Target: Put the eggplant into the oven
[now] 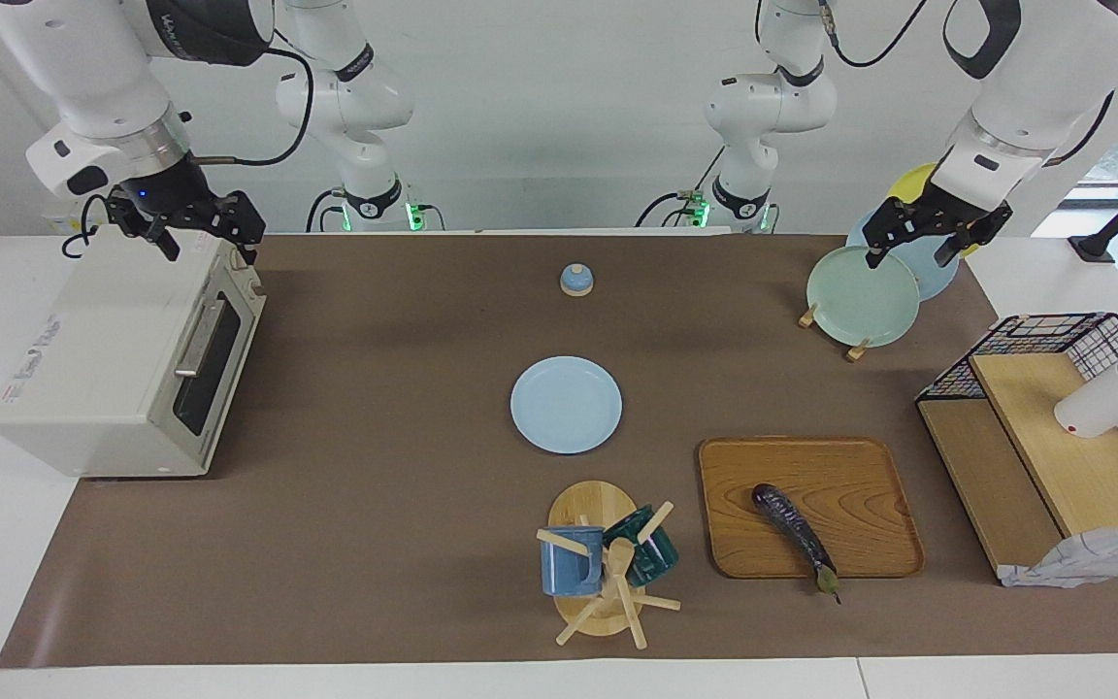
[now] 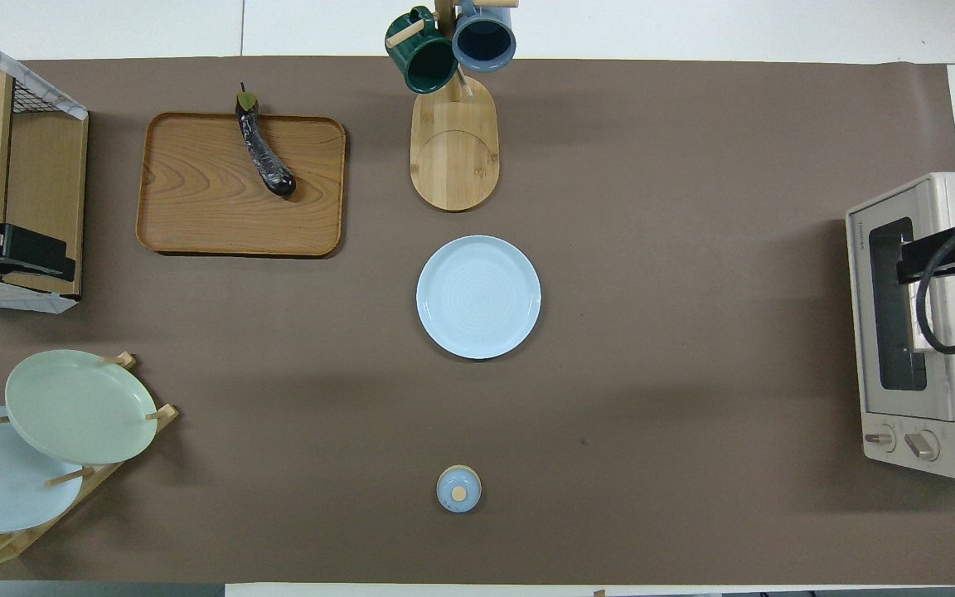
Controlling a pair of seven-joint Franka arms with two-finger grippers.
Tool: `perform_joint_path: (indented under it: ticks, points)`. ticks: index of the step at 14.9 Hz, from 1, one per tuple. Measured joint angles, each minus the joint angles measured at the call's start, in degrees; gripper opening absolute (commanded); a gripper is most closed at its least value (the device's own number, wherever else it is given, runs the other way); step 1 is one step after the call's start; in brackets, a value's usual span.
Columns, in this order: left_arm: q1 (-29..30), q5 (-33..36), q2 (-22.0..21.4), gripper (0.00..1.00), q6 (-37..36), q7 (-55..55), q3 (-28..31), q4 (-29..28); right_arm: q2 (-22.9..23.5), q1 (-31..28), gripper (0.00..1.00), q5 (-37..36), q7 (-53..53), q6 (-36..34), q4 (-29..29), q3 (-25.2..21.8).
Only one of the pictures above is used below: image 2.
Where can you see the glass oven door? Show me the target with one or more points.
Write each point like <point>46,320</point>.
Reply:
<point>888,332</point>

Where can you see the dark purple eggplant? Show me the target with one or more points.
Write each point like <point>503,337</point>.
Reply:
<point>264,162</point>

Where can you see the light blue ribbed plate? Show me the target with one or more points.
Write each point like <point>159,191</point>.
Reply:
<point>477,297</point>

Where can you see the wooden two-tier shelf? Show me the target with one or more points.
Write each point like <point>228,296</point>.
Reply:
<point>38,182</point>

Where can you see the pale green plate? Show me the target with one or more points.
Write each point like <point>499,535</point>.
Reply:
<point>79,406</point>

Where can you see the white patterned cloth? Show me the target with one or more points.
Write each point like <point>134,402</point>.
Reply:
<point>50,93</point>

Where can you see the wooden serving tray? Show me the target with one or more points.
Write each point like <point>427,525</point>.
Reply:
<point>204,207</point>

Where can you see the wooden plate rack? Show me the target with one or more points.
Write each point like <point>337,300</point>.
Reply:
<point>113,464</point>

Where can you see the brown table mat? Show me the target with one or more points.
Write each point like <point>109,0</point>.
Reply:
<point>652,249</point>

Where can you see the wooden mug tree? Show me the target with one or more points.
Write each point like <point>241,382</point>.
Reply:
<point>454,149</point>

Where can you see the dark green mug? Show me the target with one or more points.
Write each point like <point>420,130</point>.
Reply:
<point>424,62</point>

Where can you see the small blue lidded jar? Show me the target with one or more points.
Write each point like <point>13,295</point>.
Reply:
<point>458,489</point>

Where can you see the blue mug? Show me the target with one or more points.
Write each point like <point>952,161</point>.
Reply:
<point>484,37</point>

